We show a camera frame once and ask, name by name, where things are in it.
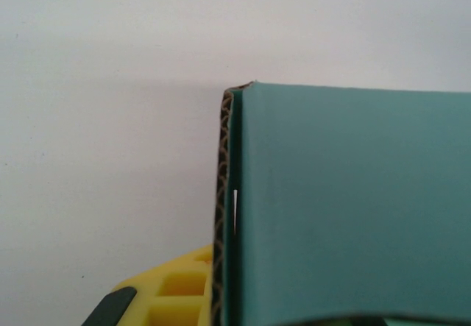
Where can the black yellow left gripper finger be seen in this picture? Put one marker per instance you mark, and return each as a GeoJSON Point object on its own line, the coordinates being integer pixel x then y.
{"type": "Point", "coordinates": [165, 293]}

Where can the teal cardboard box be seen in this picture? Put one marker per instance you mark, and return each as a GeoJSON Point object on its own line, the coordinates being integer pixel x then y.
{"type": "Point", "coordinates": [349, 193]}

